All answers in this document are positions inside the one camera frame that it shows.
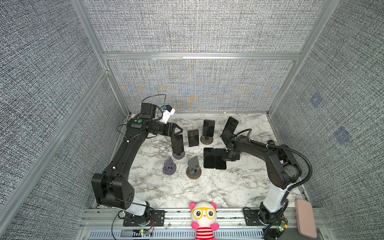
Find blue phone mid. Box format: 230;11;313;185
171;134;184;154

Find black phone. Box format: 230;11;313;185
202;119;216;138
221;117;239;144
204;148;215;169
214;149;227;170

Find purple phone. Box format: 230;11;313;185
188;129;200;148

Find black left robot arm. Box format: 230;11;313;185
91;103;183;219

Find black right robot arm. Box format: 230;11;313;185
221;130;302;225

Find purple stand mid left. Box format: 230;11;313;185
172;151;186;160

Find wooden grey stand back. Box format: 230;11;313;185
200;136;214;145

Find purple stand front left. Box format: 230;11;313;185
163;157;177;176

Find wooden round phone stand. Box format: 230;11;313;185
186;156;202;180

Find pink phone case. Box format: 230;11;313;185
295;199;318;239

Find pink white plush toy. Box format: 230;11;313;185
189;202;220;240

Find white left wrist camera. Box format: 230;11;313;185
161;105;176;124

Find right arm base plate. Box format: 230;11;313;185
242;207;284;226

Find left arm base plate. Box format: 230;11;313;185
123;210;166;228

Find aluminium front rail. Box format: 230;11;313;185
74;207;334;240

